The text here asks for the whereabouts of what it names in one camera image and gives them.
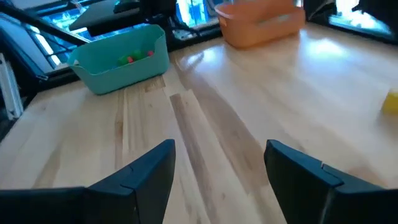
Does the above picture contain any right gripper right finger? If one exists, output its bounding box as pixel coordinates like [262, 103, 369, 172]
[264, 139, 398, 224]

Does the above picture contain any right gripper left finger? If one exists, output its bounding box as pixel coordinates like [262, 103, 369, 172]
[0, 139, 177, 224]

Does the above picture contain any red rectangular block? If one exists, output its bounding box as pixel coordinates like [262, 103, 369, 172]
[126, 49, 155, 64]

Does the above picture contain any yellow arch block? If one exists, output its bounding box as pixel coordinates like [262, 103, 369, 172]
[381, 88, 398, 114]

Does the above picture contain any teal plastic bin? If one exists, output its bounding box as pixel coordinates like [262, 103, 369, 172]
[67, 24, 170, 96]

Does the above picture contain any orange plastic bin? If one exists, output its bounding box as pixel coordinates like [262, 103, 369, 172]
[214, 0, 307, 49]

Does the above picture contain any dark grey desk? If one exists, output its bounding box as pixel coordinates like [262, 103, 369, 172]
[68, 0, 141, 37]

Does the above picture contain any white metal bracket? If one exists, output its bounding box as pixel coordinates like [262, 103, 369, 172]
[0, 52, 24, 121]

